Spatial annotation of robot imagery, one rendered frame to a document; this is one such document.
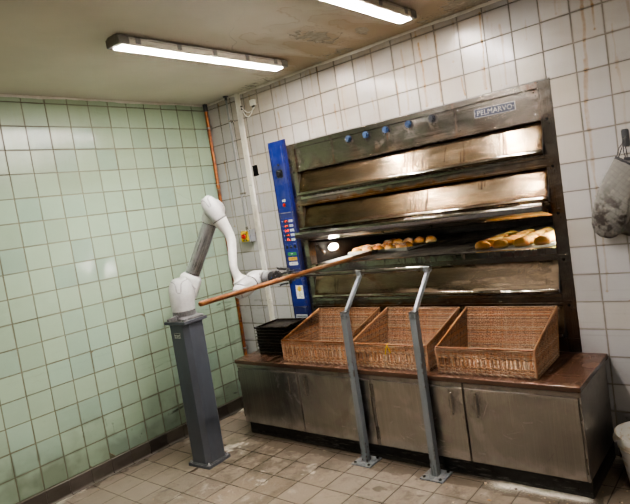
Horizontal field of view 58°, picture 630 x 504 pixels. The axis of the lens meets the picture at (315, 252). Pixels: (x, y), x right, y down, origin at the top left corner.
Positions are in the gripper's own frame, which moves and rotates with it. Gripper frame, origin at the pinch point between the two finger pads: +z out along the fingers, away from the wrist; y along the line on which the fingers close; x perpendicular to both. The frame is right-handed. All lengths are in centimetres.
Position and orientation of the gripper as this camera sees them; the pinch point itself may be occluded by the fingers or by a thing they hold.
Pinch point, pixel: (294, 275)
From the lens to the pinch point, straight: 366.5
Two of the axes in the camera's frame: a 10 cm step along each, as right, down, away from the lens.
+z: 7.8, -0.7, -6.3
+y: 1.5, 9.9, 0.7
